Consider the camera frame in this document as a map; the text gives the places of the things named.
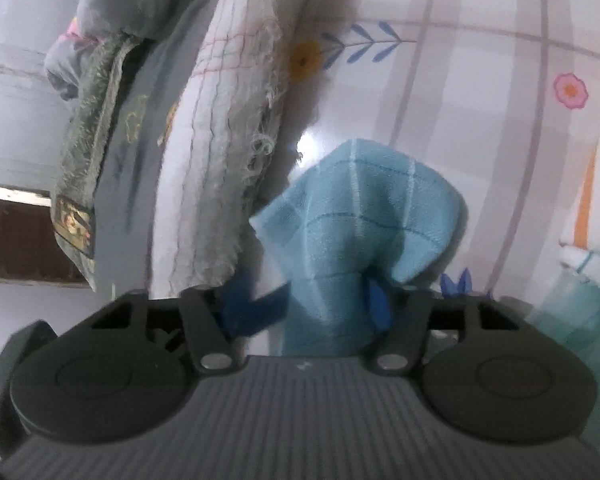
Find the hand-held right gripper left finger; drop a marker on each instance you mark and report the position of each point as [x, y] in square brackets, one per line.
[230, 315]

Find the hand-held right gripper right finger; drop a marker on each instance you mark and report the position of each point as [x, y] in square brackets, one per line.
[380, 307]

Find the blue checked towel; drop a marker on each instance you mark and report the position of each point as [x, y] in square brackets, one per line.
[360, 210]

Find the white plastic bag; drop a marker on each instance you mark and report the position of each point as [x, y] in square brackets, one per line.
[580, 320]

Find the orange striped pink cloth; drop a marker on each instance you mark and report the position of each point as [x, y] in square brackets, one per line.
[597, 200]

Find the white frayed cloth roll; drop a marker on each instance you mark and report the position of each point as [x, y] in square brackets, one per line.
[215, 135]

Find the dark wooden bed board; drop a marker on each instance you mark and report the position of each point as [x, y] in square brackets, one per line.
[25, 235]

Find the grey bed sheet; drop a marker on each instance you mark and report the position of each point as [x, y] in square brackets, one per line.
[140, 110]

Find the green fuzzy cloth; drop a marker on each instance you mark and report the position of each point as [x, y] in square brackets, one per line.
[85, 135]

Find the floral checked tablecloth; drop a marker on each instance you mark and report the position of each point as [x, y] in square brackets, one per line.
[455, 85]

